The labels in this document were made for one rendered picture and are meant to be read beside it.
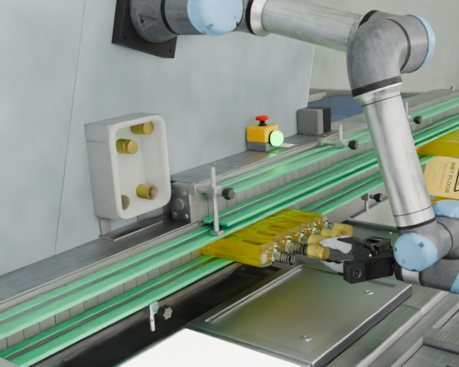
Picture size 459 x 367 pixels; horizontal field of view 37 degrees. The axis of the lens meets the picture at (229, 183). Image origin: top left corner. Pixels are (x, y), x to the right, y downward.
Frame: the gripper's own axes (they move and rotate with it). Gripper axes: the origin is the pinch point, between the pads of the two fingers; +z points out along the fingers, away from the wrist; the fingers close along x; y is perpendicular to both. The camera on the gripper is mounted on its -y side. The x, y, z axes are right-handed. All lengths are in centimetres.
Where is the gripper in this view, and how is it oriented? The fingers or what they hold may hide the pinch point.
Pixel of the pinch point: (323, 253)
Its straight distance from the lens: 164.5
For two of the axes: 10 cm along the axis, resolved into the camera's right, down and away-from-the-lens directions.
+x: -0.6, -9.7, -2.5
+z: -7.8, -1.1, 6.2
